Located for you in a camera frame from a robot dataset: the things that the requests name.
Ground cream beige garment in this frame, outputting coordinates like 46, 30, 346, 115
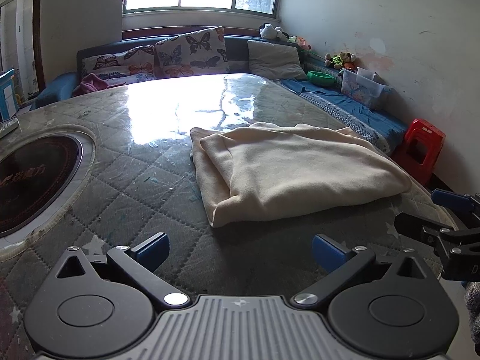
190, 122, 412, 228

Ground red plastic stool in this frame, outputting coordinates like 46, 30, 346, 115
392, 119, 446, 186

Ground blue towel on sofa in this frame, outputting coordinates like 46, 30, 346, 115
276, 79, 408, 155

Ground round black induction cooktop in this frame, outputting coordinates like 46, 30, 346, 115
1, 134, 84, 236

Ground clear plastic storage box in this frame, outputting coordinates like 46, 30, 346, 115
341, 69, 391, 111

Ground brown plush toys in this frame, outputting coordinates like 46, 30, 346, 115
324, 51, 356, 71

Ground green plastic basin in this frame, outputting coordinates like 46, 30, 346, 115
307, 71, 336, 87

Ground purple cloth on sofa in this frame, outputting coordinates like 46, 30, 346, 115
72, 73, 109, 98

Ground remote control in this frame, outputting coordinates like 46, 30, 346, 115
0, 118, 20, 139

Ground small butterfly print cushion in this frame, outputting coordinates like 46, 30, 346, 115
80, 46, 155, 86

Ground blue corner sofa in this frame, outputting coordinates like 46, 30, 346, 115
29, 25, 410, 155

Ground blue white box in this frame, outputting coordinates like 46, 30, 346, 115
0, 69, 19, 121

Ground grey plain cushion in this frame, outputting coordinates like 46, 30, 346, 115
247, 40, 307, 80

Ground large butterfly print cushion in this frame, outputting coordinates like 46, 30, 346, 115
154, 26, 230, 78

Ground white plush toy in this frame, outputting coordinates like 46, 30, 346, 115
259, 23, 289, 42

